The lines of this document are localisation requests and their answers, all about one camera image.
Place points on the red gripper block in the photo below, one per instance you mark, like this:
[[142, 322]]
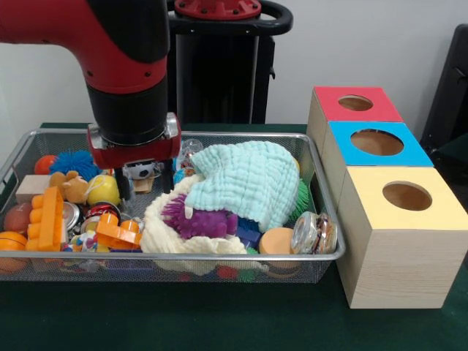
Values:
[[135, 155]]

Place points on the blue spiky rubber ball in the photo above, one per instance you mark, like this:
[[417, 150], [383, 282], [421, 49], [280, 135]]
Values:
[[73, 162]]

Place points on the brown plush monkey toy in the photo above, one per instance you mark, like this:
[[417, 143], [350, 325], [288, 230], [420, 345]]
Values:
[[71, 188]]

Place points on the wooden box with three holes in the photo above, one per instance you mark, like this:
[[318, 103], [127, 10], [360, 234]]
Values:
[[402, 263]]

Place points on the small black white soccer ball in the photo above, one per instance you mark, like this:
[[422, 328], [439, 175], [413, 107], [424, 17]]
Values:
[[140, 170]]

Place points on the black upright panel on stand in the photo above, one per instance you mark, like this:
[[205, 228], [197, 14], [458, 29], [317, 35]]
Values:
[[453, 91]]

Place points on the mint green waffle cloth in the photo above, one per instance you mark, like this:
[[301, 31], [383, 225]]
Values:
[[248, 179]]

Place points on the cream knitted cloth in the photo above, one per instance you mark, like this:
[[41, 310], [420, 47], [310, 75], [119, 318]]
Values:
[[161, 234]]

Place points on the long orange building block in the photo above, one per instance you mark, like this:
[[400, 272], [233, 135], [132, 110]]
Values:
[[45, 223]]

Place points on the dark green table cloth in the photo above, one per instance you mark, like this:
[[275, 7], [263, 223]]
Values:
[[183, 318]]

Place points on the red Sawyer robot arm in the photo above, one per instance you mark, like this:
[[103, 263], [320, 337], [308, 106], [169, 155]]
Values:
[[120, 55]]

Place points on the purple spiky monster toy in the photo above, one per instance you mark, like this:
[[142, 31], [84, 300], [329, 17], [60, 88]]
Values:
[[208, 223]]

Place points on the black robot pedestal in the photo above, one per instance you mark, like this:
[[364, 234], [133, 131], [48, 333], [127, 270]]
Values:
[[226, 73]]

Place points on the yellow smiley face ball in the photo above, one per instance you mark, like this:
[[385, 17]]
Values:
[[104, 190]]

